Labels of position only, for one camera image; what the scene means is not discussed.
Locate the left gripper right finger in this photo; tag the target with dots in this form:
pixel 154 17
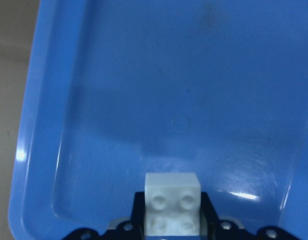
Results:
pixel 214 228

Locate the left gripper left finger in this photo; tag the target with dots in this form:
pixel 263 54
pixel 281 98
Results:
pixel 131 229

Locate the white block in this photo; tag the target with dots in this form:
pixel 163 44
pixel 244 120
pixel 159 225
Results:
pixel 172 204

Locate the blue plastic tray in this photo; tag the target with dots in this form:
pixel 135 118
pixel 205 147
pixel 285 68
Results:
pixel 120 88

